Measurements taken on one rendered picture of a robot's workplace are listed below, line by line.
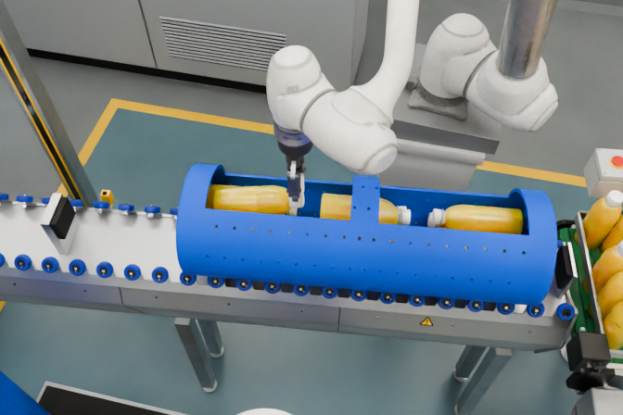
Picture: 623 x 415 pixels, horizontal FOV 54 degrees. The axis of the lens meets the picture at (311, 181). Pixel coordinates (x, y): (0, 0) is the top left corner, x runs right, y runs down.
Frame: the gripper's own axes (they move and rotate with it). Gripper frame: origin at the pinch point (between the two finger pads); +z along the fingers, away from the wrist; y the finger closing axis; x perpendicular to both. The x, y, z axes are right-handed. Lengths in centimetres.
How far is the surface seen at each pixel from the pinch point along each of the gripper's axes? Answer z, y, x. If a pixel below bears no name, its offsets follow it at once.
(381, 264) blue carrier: 7.8, 13.5, 21.0
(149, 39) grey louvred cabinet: 95, -160, -97
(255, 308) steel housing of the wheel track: 36.9, 13.9, -10.4
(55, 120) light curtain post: 19, -33, -77
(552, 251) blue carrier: 3, 9, 59
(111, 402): 109, 22, -67
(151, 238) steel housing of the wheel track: 31, -2, -42
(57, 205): 16, -1, -64
